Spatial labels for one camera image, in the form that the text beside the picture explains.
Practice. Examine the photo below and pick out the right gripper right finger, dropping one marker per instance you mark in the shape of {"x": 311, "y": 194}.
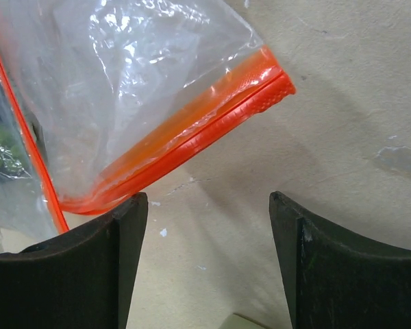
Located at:
{"x": 336, "y": 278}

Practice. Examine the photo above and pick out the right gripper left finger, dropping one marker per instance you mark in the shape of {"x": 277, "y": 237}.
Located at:
{"x": 83, "y": 278}

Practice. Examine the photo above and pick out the clear zip top bag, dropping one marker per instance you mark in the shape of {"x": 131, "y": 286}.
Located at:
{"x": 109, "y": 96}

